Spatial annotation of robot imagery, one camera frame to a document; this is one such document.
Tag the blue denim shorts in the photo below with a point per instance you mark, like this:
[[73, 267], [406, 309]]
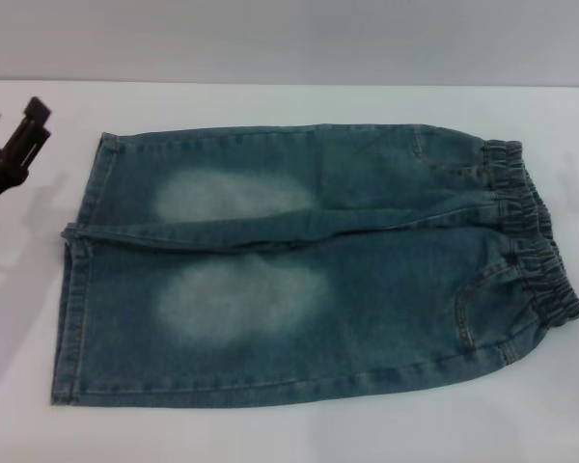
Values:
[[289, 299]]

